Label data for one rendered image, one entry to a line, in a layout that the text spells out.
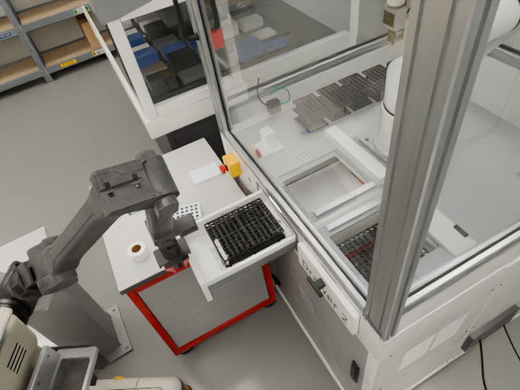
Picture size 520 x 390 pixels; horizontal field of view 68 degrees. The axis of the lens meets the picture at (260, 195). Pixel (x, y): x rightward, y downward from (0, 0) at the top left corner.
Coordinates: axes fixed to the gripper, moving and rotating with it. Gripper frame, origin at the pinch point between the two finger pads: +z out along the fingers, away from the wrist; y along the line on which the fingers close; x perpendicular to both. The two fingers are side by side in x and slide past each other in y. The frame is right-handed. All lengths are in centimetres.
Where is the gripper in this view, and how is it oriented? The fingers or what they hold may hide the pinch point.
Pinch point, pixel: (179, 267)
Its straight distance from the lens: 127.6
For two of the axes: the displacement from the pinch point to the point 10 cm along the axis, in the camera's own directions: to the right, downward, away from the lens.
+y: 8.7, -4.2, 2.4
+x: -4.7, -6.1, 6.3
